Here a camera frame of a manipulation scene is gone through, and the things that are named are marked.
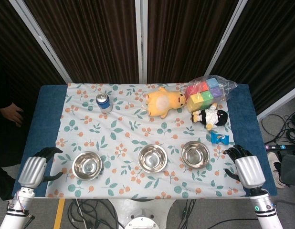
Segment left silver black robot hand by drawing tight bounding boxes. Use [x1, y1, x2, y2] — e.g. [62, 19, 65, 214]
[18, 146, 64, 189]

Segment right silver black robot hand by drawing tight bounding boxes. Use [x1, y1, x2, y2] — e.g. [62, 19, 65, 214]
[222, 144, 266, 189]

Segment stainless steel bowl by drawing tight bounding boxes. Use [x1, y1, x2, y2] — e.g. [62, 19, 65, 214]
[181, 140, 211, 170]
[72, 151, 103, 181]
[137, 144, 169, 173]

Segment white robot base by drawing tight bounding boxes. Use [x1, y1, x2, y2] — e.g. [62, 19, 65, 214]
[106, 199, 176, 229]

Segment white sneaker black laces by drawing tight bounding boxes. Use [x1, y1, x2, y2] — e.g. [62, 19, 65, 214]
[266, 152, 286, 189]

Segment person in black clothing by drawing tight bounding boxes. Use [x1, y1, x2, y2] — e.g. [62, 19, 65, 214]
[0, 54, 26, 201]

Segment black power strip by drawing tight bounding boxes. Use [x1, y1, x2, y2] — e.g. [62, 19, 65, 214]
[264, 144, 295, 151]

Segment grey trouser leg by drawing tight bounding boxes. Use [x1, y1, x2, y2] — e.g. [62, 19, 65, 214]
[280, 154, 295, 187]

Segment blue snack packet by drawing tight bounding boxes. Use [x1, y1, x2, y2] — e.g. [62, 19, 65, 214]
[211, 131, 231, 145]

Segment yellow floor tape strip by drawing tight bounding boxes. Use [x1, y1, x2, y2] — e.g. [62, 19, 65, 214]
[53, 198, 66, 229]

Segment blue table mat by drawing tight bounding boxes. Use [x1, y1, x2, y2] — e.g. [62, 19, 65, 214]
[12, 83, 278, 198]

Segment bystander bare hand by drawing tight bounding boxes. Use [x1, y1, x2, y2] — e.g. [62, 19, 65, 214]
[0, 102, 24, 128]

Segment black-haired plush doll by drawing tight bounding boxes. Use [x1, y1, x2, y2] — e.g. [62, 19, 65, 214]
[190, 103, 229, 131]

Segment yellow foam block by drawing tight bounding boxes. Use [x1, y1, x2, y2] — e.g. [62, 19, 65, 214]
[187, 102, 204, 113]
[188, 93, 205, 105]

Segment green foam block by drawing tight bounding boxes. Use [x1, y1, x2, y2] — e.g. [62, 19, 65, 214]
[200, 91, 214, 105]

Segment purple foam block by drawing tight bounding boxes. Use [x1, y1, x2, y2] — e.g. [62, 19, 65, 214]
[211, 86, 226, 99]

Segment clear plastic bag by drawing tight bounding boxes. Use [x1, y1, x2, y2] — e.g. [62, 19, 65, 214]
[185, 74, 238, 113]

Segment light blue foam block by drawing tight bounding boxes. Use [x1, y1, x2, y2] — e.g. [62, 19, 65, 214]
[206, 78, 219, 90]

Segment blue silver soda can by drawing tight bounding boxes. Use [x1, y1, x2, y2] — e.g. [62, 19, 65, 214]
[95, 93, 113, 114]

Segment pink foam block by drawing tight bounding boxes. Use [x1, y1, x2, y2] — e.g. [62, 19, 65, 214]
[188, 81, 205, 96]

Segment white floral tablecloth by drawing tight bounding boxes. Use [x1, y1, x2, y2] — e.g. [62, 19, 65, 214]
[46, 82, 247, 200]

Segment yellow plush animal toy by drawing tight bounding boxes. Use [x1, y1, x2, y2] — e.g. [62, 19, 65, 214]
[142, 86, 187, 119]

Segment brown corrugated partition panel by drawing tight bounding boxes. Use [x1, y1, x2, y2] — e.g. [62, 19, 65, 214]
[0, 0, 67, 84]
[147, 0, 239, 84]
[23, 0, 140, 84]
[209, 0, 295, 115]

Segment black floor cable bundle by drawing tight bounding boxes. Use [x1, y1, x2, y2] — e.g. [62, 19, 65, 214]
[178, 199, 205, 229]
[261, 112, 295, 145]
[66, 199, 122, 229]

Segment white partition frame post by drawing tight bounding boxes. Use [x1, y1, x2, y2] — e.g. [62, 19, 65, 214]
[256, 84, 295, 121]
[9, 0, 72, 83]
[203, 0, 249, 77]
[135, 0, 148, 84]

